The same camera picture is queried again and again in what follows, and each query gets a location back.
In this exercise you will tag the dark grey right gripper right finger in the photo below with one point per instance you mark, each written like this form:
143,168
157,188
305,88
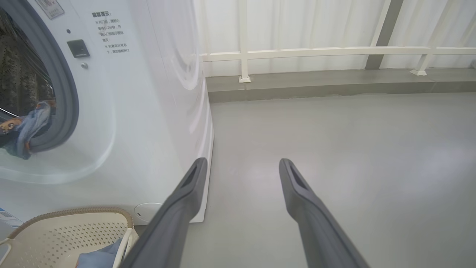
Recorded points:
316,230

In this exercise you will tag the white front-load washing machine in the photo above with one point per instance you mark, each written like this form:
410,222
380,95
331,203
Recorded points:
148,111

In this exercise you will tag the blue bear print garment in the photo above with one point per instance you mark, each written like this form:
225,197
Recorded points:
100,257

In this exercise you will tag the grey warning sticker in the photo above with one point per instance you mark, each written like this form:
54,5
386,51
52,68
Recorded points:
50,7

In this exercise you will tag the steel perforated washer drum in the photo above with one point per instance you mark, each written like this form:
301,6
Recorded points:
22,67

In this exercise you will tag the blue energy label sticker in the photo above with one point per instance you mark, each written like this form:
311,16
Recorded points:
7,217

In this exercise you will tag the cream perforated laundry basket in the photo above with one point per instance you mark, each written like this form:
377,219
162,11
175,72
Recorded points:
44,238

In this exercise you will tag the cream cloth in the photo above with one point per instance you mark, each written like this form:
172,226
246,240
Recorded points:
29,126

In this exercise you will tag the white vertical window blinds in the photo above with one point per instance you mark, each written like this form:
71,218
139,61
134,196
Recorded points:
316,22

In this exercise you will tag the white metal railing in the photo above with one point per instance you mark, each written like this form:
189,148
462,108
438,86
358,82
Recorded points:
243,41

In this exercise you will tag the round white filter cover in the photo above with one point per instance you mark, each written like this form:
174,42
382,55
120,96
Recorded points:
147,212

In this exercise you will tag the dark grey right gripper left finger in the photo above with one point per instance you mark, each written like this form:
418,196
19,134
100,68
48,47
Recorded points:
174,219

